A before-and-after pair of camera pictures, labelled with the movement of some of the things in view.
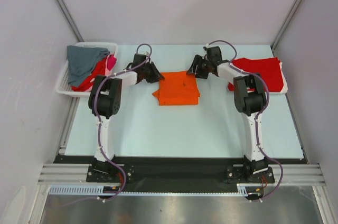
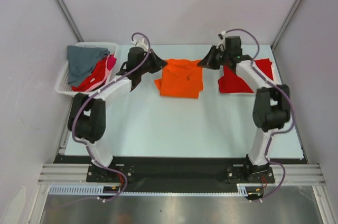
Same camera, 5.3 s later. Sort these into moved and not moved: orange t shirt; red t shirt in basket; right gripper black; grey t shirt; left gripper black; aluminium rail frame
Moved: left gripper black; right gripper black; orange t shirt
Not moved: grey t shirt; red t shirt in basket; aluminium rail frame
